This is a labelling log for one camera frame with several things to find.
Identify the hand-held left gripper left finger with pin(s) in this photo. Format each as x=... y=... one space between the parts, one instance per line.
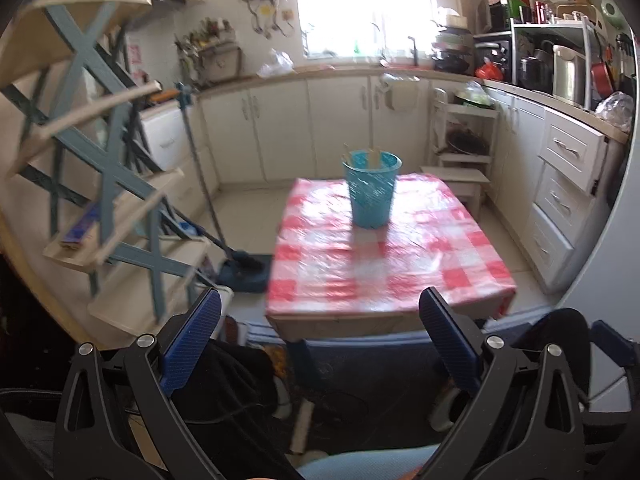
x=192 y=340

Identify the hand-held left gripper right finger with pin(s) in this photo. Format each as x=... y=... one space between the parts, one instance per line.
x=450 y=340

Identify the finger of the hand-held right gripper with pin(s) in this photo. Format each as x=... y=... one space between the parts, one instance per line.
x=565 y=327
x=612 y=342

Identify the teal perforated utensil holder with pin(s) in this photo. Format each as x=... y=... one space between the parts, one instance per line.
x=370 y=200

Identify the bundle of wooden chopsticks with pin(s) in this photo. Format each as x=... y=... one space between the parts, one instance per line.
x=375 y=157

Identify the black cloth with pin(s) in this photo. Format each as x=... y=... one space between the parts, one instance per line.
x=235 y=375

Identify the black and white shoe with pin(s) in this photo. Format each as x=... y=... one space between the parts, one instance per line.
x=442 y=410

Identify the cream drawer unit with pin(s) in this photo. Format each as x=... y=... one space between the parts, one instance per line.
x=560 y=195
x=165 y=140

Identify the pink checkered plastic tablecloth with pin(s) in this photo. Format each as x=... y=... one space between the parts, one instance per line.
x=325 y=260

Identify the person's light blue trousers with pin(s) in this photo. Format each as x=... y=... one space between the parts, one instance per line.
x=360 y=465

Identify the blue packet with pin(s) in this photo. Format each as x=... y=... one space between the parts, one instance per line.
x=82 y=225

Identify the white step stool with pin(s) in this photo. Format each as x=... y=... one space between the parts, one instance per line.
x=455 y=175

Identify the folding wooden rack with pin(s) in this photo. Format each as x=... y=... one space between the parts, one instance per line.
x=107 y=175

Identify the dark wok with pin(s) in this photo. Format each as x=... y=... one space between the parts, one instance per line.
x=465 y=140

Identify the white trolley cart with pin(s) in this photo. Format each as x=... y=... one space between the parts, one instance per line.
x=440 y=125

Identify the clear plastic bag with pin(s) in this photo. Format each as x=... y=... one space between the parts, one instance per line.
x=615 y=107

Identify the cream base cabinets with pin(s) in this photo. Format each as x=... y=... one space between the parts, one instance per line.
x=280 y=125

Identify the bagged green vegetables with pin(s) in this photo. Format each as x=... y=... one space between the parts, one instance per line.
x=475 y=96

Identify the white hanging bag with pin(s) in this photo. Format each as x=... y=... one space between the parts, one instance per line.
x=402 y=95

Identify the white electric water boiler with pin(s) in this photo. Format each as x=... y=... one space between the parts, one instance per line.
x=570 y=77

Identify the red saucepan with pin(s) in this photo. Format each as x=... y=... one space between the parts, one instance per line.
x=602 y=77

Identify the black rice cooker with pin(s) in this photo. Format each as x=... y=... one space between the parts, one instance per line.
x=535 y=72

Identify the red plastic bag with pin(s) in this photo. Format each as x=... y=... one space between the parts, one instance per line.
x=490 y=71

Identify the hanging metal tray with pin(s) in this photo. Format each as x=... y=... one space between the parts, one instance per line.
x=222 y=65

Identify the stack of pots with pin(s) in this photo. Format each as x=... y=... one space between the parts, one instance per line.
x=452 y=57

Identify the black toaster oven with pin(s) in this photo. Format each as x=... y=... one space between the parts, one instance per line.
x=495 y=52

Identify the white plastic bag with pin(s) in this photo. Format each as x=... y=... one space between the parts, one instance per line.
x=275 y=65

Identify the black faucet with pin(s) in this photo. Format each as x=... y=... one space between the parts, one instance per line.
x=413 y=52

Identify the white shelf rack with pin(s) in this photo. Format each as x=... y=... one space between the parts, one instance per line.
x=550 y=23

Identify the green dish soap bottle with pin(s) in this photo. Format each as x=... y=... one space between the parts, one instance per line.
x=356 y=49

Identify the red canister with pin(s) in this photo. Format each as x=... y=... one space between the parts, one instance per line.
x=540 y=12

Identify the black microwave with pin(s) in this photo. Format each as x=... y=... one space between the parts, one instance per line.
x=497 y=17

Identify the kitchen window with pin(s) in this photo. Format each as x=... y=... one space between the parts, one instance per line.
x=360 y=5

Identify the red paper wall decoration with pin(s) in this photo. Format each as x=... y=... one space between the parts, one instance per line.
x=134 y=54

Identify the wall utensil rack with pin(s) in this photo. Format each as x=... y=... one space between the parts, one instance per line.
x=210 y=40

